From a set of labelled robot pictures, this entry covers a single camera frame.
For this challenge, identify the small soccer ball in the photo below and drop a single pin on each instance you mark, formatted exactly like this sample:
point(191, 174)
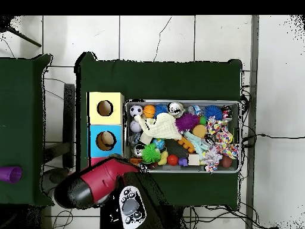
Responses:
point(136, 110)

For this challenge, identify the blue spiky ball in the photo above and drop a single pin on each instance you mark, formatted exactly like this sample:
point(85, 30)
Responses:
point(213, 112)

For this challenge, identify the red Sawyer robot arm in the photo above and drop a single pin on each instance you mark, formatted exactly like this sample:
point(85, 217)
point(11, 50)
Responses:
point(102, 179)

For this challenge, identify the purple plastic cup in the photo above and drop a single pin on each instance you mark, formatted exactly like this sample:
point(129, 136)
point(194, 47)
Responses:
point(9, 174)

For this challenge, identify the wooden box with three holes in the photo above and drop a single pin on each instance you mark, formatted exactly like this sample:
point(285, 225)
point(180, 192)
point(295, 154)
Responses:
point(93, 143)

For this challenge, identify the cream knitted cloth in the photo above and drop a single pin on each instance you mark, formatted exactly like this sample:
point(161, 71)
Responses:
point(162, 128)

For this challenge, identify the small orange basketball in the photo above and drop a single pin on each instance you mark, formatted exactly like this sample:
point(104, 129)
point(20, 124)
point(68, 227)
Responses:
point(149, 111)

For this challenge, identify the green fuzzy toy with eyes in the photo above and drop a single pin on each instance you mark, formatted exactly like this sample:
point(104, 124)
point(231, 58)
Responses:
point(150, 153)

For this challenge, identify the black tripod leg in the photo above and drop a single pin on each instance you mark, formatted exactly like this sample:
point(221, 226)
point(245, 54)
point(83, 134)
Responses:
point(24, 37)

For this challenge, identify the colourful patterned cloth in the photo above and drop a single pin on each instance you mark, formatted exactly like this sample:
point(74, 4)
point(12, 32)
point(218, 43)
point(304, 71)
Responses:
point(219, 138)

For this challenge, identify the plain wooden cube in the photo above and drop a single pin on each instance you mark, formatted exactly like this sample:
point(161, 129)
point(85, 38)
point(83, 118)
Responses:
point(193, 160)

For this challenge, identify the yellow ball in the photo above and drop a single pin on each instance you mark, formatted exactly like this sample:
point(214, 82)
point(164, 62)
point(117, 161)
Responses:
point(229, 137)

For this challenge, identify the clear mesh bin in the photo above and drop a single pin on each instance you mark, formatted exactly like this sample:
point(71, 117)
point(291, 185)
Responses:
point(190, 170)

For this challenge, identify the green cloth side table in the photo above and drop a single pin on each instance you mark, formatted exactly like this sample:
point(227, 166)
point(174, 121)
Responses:
point(24, 95)

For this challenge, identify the small red ball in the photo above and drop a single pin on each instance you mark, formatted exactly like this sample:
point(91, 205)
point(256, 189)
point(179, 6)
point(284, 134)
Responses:
point(172, 160)

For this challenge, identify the purple spiky ball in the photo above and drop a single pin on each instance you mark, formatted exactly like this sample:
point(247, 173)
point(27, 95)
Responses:
point(187, 121)

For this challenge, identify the orange foam ball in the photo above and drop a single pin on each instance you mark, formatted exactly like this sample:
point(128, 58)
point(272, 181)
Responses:
point(199, 131)

